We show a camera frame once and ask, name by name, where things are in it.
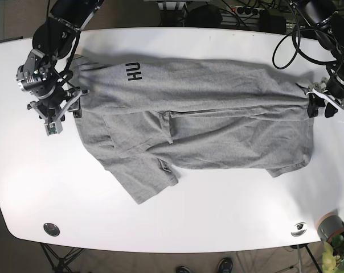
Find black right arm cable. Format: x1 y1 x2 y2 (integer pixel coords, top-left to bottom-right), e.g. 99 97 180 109
45 0 81 92

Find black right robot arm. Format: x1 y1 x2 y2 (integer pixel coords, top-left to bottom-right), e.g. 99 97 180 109
16 1 103 135

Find left silver table grommet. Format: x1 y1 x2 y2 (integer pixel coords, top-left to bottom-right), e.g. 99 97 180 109
43 223 60 237

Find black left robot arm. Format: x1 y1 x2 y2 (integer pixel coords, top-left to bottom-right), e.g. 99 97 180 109
289 1 344 122

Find silver table grommet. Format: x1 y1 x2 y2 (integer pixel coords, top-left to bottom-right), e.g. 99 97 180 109
43 223 60 237
290 222 308 237

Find black folding table legs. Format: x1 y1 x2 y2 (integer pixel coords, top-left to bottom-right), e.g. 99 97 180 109
40 243 85 273

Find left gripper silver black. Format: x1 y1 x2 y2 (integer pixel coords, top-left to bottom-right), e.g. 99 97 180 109
306 76 344 122

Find grey plant pot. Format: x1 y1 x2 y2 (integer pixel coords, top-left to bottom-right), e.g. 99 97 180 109
316 212 344 243

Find light grey printed T-shirt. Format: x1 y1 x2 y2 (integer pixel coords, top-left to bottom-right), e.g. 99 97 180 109
71 56 314 204

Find right silver table grommet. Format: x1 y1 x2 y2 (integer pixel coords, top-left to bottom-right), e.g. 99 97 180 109
290 222 308 237

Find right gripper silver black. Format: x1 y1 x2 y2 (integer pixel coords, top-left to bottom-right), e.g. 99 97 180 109
27 87 89 136

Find green potted plant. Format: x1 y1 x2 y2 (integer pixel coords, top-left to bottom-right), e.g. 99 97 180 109
322 234 344 273

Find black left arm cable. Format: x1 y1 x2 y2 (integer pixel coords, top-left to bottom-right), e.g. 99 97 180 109
271 0 341 71

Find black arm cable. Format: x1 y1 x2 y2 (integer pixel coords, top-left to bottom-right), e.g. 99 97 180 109
45 0 81 92
271 0 341 71

